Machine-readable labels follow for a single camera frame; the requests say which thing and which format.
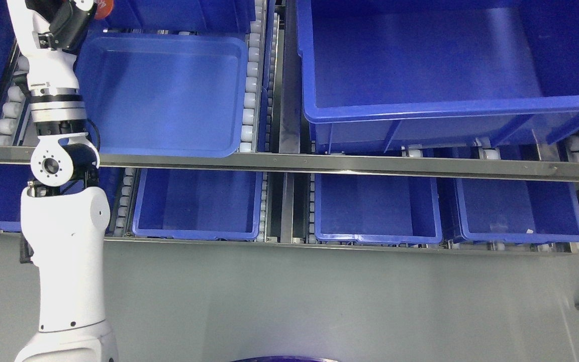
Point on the large blue bin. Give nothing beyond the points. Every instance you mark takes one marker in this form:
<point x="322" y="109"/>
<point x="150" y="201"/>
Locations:
<point x="383" y="76"/>

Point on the blue bin lower middle-left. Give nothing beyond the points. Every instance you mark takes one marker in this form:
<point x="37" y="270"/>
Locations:
<point x="198" y="204"/>

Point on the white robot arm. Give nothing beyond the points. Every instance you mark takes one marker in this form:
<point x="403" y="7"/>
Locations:
<point x="64" y="212"/>

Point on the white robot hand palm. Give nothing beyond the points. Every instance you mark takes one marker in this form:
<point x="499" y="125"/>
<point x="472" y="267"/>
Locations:
<point x="48" y="33"/>

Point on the blue bin lower left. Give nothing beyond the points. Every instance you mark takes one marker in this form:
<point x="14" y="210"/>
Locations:
<point x="13" y="178"/>

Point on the shallow blue tray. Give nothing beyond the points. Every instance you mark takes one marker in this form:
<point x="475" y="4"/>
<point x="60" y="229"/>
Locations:
<point x="164" y="95"/>

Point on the metal shelf rack frame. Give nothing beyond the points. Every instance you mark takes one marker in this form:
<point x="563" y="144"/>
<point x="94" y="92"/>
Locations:
<point x="289" y="151"/>

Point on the blue bin lower middle-right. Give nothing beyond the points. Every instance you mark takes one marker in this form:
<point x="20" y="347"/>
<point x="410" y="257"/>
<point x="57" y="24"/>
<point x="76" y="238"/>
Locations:
<point x="373" y="209"/>

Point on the blue bin top centre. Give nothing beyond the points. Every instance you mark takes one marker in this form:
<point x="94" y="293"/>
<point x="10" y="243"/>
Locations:
<point x="213" y="17"/>

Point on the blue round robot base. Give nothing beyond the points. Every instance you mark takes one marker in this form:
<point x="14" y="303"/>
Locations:
<point x="285" y="358"/>

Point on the blue bin lower right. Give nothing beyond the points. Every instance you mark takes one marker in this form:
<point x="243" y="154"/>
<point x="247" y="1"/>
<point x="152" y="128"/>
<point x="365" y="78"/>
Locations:
<point x="514" y="211"/>

